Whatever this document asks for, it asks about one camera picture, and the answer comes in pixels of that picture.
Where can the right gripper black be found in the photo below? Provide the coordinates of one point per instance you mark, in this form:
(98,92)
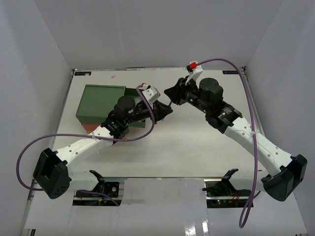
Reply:
(176,93)

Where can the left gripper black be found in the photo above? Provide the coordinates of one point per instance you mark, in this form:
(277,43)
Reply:
(160,110)

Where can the green drawer cabinet box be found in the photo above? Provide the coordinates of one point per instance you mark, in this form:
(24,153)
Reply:
(97,101)

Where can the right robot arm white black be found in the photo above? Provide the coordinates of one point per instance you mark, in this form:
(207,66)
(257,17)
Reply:
(285,171)

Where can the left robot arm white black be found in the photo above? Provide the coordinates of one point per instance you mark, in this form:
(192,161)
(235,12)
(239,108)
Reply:
(55,172)

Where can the right black corner label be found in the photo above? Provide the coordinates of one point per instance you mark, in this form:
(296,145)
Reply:
(229,72)

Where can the black corner label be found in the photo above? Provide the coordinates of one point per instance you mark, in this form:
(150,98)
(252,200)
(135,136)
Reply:
(82,73)
(229,72)

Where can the left black corner label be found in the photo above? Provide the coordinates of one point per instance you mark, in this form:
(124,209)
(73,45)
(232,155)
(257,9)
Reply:
(82,73)

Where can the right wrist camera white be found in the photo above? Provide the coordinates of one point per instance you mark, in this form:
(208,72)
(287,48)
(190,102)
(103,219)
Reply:
(194,70)

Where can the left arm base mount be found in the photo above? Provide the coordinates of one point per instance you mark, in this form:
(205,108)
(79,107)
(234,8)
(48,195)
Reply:
(114,190)

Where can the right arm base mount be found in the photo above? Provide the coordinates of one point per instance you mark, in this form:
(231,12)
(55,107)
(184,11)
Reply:
(221,194)

